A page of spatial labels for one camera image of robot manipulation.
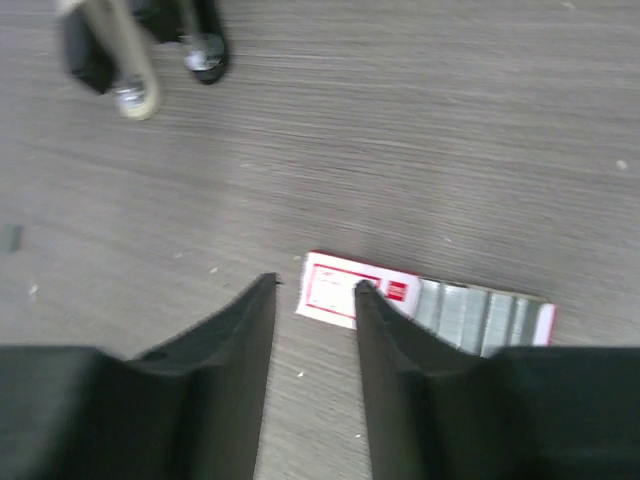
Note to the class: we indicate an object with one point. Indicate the red white staple box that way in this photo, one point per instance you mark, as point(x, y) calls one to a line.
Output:
point(473, 318)

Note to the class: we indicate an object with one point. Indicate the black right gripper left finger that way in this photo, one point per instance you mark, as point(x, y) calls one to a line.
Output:
point(188, 408)

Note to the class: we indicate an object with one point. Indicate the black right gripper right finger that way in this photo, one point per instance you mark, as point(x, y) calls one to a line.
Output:
point(435, 412)

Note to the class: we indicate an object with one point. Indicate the black deli stapler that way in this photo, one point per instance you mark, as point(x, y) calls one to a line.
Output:
point(194, 24)

